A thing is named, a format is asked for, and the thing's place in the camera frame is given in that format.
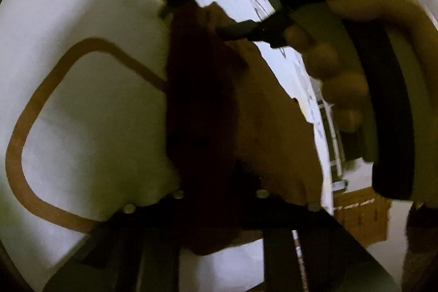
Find white patterned bed sheet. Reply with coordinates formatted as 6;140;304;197
0;0;344;292

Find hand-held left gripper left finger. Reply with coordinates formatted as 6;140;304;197
41;190;186;292

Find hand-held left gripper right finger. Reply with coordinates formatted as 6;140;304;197
236;158;402;292

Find person's right hand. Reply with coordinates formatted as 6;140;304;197
283;0;438;204

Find brown checkered small garment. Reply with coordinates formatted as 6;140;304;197
166;1;323;256

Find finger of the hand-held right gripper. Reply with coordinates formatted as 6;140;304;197
158;0;201;18
216;12;291;48

